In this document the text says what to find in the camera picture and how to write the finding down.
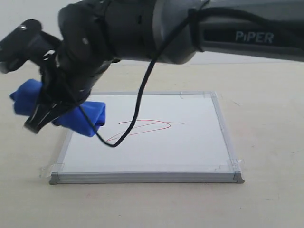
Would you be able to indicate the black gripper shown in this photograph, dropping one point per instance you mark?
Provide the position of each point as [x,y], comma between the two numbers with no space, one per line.
[69,72]

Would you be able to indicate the clear tape front right corner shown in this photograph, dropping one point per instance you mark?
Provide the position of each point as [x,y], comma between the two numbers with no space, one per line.
[233,165]

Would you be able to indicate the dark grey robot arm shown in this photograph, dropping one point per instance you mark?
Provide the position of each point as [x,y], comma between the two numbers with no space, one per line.
[97,33]

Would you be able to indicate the clear tape corner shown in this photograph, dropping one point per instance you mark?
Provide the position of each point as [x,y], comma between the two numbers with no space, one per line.
[198,94]
[233,165]
[47,171]

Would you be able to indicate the clear tape back right corner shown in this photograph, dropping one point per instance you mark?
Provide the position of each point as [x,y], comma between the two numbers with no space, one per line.
[198,94]

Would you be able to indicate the clear tape front left corner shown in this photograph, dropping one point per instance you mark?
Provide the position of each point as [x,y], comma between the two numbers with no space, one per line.
[47,171]

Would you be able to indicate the white board with aluminium frame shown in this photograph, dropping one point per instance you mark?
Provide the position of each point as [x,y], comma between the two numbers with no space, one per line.
[174,140]

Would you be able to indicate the blue microfibre cloth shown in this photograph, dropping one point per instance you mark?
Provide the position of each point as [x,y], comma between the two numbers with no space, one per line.
[24,99]

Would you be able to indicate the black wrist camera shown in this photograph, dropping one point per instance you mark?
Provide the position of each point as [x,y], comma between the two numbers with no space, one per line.
[28,42]

